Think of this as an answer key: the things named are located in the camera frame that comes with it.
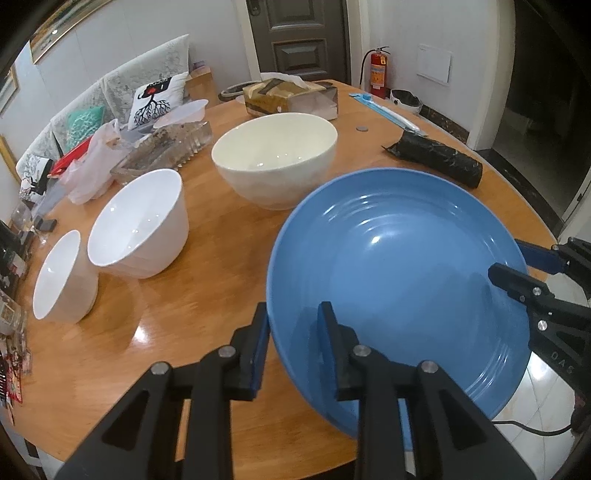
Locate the red fire extinguisher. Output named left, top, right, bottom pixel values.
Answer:
left=360, top=46, right=391, bottom=99

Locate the gold tissue pack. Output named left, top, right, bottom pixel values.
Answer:
left=242, top=78, right=326, bottom=116

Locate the black wrapped roll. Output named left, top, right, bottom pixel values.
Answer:
left=381, top=129, right=484, bottom=189

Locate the dark grey door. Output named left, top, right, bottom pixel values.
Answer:
left=247, top=0, right=352, bottom=86

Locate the teal patterned pillow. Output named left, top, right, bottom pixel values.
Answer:
left=67, top=105, right=106, bottom=139

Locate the blue plate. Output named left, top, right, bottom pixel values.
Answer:
left=266, top=168, right=533, bottom=449

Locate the black cable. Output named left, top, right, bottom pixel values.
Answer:
left=491, top=418, right=578, bottom=435

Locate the grey sofa with lace cover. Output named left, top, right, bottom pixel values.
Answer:
left=16, top=34, right=218, bottom=185

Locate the white tree print pillow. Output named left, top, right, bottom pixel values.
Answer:
left=127, top=71, right=190, bottom=130

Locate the glass ashtray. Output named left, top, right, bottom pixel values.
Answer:
left=110, top=121, right=213, bottom=185

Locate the large cream bowl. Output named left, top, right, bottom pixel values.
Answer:
left=211, top=112, right=339, bottom=211

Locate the medium gold framed painting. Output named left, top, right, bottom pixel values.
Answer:
left=30, top=0, right=114, bottom=65

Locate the medium white bowl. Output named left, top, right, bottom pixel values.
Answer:
left=87, top=169, right=190, bottom=280

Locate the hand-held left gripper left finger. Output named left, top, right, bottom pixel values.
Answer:
left=54, top=302, right=271, bottom=480

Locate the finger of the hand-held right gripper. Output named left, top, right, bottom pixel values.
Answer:
left=515, top=237, right=591, bottom=301
left=488, top=262, right=591, bottom=377

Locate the large gold framed painting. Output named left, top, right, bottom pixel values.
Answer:
left=0, top=65, right=19, bottom=116

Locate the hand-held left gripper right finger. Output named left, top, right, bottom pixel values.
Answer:
left=316, top=301, right=536, bottom=480

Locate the small white bowl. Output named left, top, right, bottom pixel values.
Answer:
left=33, top=230, right=99, bottom=323

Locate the black and white pillow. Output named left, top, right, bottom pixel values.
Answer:
left=18, top=154, right=56, bottom=199

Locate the translucent plastic bag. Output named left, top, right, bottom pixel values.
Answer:
left=60, top=119, right=134, bottom=205

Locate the white wall panel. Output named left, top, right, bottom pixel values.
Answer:
left=417, top=44, right=453, bottom=86

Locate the blue toothbrush pack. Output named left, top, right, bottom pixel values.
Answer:
left=349, top=92, right=428, bottom=137

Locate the small white bin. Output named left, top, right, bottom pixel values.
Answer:
left=389, top=89, right=423, bottom=116

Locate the pile of small packets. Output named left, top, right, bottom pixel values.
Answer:
left=0, top=286, right=35, bottom=416

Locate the wine glass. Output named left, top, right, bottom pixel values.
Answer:
left=11, top=203, right=35, bottom=236

